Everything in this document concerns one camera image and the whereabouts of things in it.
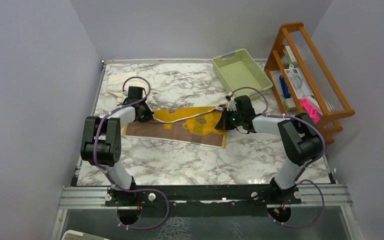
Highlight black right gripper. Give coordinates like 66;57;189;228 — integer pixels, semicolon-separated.
216;108;243;131

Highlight brown yellow bear towel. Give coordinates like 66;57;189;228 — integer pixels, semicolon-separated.
122;104;228;148

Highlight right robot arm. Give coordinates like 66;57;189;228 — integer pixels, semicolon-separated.
215;95;326;204

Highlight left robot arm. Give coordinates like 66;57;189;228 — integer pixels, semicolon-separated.
80;86;154;206

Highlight cream white towel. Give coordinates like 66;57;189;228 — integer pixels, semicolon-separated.
106;71;137;98

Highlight light green plastic basket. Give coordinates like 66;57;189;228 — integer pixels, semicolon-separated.
212;48;273;99

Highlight blue item on rack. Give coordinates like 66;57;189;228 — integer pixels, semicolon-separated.
279;74;291;99

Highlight white packaged item on rack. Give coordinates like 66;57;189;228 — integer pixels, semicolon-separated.
284;64;313;99

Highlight pink item on rack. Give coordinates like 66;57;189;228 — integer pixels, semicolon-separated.
299;96;323;123

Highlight orange wooden rack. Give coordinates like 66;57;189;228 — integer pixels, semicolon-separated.
264;22;355;144

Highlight small box on rack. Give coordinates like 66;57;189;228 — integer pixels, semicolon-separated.
283;45;298;66

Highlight white bin corner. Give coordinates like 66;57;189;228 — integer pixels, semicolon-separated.
61;230;109;240

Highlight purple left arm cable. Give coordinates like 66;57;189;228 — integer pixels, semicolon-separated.
92;76;171;231

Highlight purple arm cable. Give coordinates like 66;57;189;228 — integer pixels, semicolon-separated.
92;76;171;231
225;86;327;229

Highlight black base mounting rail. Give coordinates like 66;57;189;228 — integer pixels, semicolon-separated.
104;184;302;218

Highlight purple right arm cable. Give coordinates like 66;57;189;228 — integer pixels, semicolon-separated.
225;86;327;229

